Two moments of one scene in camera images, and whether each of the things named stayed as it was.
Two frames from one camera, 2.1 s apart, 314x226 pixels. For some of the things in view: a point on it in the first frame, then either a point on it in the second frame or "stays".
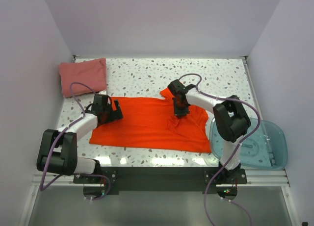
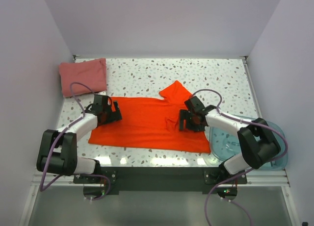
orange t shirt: (152, 123) stays
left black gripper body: (111, 115) stays
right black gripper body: (180, 110) to (190, 122)
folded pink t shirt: (91, 73) stays
